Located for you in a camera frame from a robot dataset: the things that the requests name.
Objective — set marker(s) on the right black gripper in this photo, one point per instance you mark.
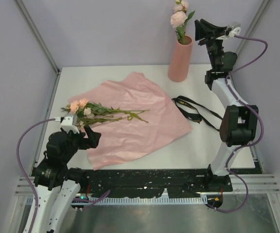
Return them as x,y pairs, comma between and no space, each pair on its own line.
204,29

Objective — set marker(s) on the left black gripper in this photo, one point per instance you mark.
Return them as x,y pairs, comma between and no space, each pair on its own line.
93,136

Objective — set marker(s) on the pink artificial flower bunch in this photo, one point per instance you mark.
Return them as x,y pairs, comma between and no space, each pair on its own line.
90,113

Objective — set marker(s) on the pink tissue paper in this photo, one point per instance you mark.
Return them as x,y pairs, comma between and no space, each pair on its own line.
123,141

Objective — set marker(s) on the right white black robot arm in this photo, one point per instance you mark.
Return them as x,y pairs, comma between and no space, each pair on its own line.
239,123

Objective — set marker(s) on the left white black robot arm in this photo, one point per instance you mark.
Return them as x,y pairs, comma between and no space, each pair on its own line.
55,185

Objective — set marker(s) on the pink tapered vase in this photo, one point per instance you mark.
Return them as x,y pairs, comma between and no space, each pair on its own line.
180,61

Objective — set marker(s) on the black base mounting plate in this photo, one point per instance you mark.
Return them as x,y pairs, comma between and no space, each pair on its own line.
151,183

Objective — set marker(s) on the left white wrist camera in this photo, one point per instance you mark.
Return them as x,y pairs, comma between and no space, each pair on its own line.
68,124

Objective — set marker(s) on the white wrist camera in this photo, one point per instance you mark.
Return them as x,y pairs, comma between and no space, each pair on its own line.
68,124
231,31

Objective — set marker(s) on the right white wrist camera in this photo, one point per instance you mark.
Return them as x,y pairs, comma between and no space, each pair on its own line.
231,31

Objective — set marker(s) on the right aluminium frame post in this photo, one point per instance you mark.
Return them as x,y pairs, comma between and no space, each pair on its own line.
253,24

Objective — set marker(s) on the aluminium frame post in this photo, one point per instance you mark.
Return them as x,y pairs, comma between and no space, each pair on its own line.
253,24
37,35

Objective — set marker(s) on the white slotted cable duct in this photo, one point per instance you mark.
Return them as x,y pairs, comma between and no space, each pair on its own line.
163,200

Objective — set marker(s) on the left aluminium frame post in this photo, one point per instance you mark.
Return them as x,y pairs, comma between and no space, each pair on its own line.
37,35

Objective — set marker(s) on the aluminium front rail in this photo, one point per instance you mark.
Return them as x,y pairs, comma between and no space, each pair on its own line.
257,184

